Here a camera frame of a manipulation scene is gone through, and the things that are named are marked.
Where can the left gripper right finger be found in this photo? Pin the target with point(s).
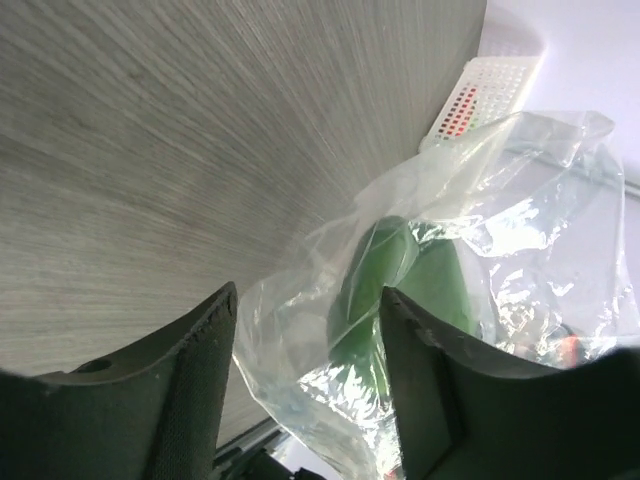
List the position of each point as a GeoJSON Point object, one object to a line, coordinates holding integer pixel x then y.
{"type": "Point", "coordinates": [467, 410]}

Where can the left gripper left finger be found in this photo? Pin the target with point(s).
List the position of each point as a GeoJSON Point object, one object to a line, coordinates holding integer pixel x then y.
{"type": "Point", "coordinates": [150, 410]}

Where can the clear orange zip top bag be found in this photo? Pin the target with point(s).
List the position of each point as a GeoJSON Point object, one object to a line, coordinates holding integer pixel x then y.
{"type": "Point", "coordinates": [513, 233]}

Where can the white perforated plastic basket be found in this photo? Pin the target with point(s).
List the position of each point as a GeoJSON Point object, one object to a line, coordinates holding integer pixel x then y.
{"type": "Point", "coordinates": [504, 73]}

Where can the aluminium frame rail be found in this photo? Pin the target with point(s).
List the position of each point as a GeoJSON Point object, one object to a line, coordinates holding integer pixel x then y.
{"type": "Point", "coordinates": [250, 455]}

